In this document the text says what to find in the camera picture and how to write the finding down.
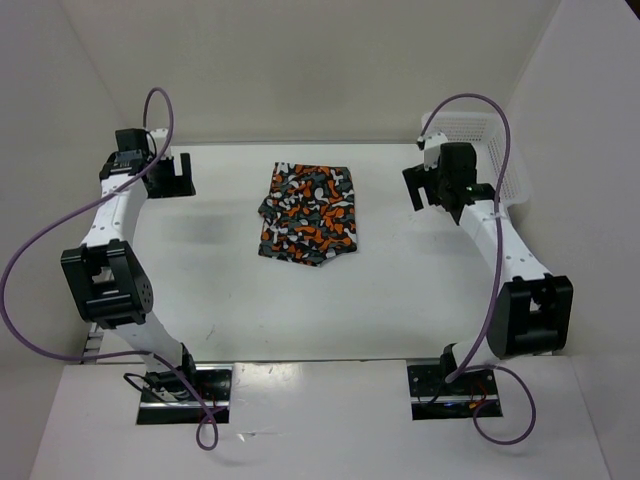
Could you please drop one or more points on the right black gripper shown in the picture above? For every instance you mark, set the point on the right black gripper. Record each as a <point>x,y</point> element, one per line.
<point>416,178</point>

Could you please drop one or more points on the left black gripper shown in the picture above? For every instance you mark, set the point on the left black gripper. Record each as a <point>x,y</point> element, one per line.
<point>177,186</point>

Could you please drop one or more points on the orange camouflage shorts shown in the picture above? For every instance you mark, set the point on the orange camouflage shorts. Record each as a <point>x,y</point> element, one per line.
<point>308,215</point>

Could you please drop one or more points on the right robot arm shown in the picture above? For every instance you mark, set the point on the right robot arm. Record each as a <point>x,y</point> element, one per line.
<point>529,307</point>

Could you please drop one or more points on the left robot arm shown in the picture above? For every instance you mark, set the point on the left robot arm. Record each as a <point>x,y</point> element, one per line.
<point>168,360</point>

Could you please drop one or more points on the white plastic basket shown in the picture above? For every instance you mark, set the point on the white plastic basket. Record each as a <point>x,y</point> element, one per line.
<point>485,131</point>

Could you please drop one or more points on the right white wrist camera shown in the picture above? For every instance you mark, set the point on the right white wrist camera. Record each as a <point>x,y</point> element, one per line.
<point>430,146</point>

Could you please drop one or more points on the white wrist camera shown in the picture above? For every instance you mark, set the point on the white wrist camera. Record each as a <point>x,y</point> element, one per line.
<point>156,139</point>
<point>430,146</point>

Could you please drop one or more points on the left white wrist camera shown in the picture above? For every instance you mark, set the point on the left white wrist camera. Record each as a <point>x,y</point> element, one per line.
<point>156,139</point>

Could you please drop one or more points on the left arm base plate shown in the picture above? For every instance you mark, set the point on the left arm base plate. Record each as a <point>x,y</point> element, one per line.
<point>157,406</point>

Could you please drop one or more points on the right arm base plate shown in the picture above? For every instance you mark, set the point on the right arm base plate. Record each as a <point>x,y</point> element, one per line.
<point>433,399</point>

